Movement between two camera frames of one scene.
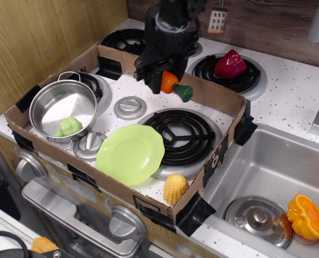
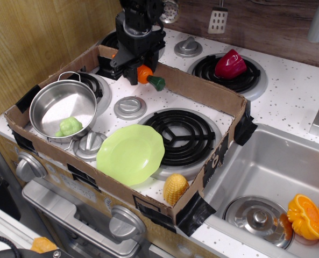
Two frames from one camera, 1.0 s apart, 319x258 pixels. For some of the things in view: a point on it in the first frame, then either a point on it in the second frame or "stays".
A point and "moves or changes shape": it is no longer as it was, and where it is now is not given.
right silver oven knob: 124,223 stays
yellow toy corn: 175,186 stays
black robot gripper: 169,37 -> 134,49
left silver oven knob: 29,167 stays
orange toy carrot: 169,84 moves or changes shape
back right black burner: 251,85 stays
